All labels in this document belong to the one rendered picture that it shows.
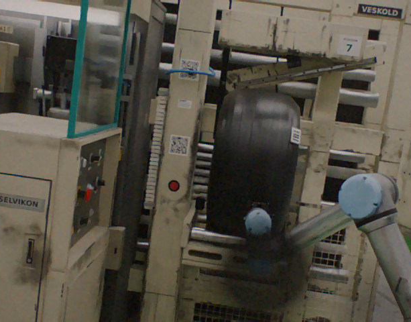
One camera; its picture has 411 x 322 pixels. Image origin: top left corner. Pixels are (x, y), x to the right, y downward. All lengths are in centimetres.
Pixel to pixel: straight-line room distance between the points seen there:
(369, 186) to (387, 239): 15
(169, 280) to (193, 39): 94
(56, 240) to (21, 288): 17
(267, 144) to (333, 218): 41
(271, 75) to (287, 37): 21
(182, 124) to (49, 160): 75
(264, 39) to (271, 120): 51
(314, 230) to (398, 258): 33
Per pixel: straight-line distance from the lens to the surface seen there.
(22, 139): 172
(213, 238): 228
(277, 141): 212
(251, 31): 256
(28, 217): 174
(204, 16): 231
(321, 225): 186
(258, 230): 181
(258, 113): 217
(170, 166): 233
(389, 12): 295
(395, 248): 165
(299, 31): 257
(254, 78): 268
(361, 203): 163
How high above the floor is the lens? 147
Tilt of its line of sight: 7 degrees down
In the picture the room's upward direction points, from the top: 8 degrees clockwise
